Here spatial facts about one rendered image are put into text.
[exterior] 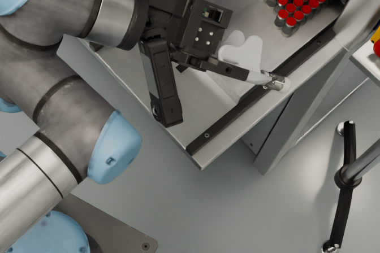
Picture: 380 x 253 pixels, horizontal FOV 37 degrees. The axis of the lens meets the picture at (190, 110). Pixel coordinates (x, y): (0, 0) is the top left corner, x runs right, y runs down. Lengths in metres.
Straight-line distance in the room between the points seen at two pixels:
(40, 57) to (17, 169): 0.13
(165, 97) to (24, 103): 0.16
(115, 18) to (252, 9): 0.62
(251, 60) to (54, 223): 0.39
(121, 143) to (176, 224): 1.32
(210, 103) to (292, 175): 0.97
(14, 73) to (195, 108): 0.51
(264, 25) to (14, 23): 0.67
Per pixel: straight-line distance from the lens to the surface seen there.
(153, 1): 0.68
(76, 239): 0.89
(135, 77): 1.12
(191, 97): 1.11
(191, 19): 0.68
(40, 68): 0.66
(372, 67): 1.23
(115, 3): 0.64
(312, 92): 1.42
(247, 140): 1.91
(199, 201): 1.95
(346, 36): 1.20
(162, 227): 1.93
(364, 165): 1.79
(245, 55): 0.73
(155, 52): 0.68
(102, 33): 0.65
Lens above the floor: 1.88
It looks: 66 degrees down
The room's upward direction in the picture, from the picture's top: 12 degrees clockwise
